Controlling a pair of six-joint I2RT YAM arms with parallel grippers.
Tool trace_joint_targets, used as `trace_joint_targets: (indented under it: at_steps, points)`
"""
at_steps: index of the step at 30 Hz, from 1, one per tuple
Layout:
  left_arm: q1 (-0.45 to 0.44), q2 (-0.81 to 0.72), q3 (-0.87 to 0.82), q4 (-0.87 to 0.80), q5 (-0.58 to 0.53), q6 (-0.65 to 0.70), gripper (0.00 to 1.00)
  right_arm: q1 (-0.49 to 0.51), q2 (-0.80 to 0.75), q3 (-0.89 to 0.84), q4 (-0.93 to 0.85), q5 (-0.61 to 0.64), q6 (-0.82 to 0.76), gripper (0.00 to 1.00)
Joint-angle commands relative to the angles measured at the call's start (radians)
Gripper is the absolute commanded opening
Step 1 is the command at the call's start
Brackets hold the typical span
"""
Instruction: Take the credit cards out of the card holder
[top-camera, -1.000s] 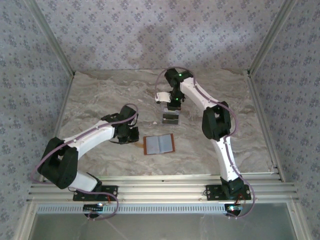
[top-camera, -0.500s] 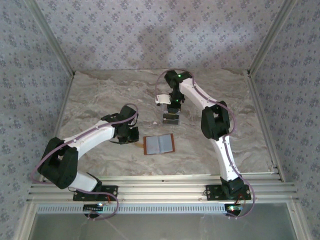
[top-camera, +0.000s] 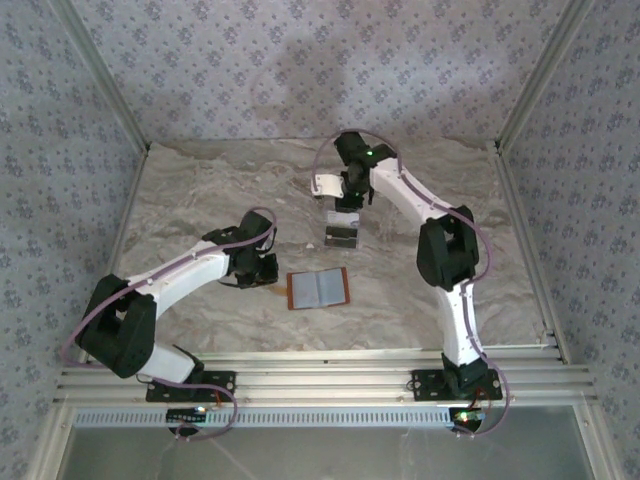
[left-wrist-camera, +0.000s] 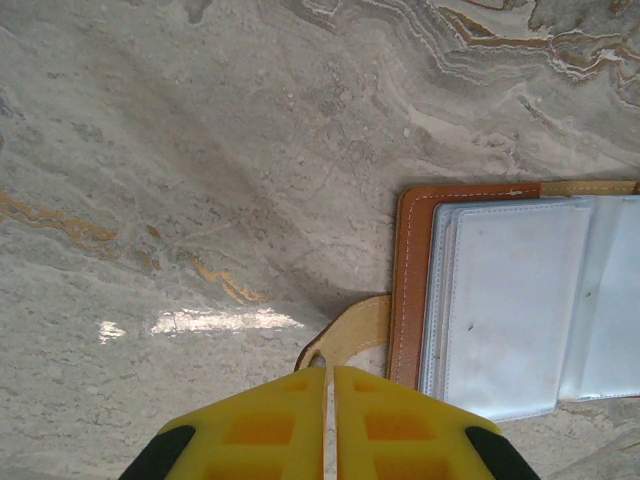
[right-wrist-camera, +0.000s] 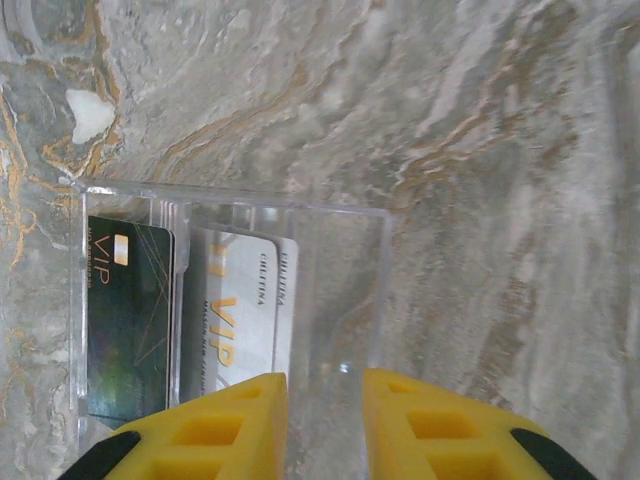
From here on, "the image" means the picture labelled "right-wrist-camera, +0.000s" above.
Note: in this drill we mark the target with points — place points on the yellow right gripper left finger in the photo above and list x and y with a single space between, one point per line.
210 445

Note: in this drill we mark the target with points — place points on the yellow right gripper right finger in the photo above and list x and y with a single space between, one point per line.
440 445

